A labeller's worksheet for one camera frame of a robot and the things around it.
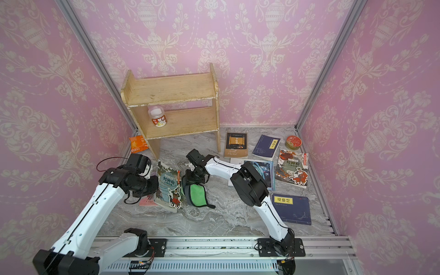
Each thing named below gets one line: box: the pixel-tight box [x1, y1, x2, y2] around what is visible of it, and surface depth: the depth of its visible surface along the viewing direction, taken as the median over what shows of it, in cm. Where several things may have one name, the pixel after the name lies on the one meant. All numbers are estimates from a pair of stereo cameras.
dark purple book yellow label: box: [252, 134, 281, 161], surface depth 111 cm
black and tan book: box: [224, 132, 249, 158], surface depth 111 cm
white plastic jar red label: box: [147, 105, 167, 128], surface depth 92 cm
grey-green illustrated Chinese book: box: [154, 161, 183, 213], surface depth 86 cm
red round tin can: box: [285, 135, 302, 151], surface depth 111 cm
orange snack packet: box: [128, 135, 150, 154], surface depth 109 cm
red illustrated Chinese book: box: [275, 148, 309, 189], surface depth 101 cm
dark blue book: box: [271, 193, 312, 226], surface depth 87 cm
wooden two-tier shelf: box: [120, 63, 221, 161], surface depth 85 cm
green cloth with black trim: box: [184, 183, 216, 209], surface depth 87 cm
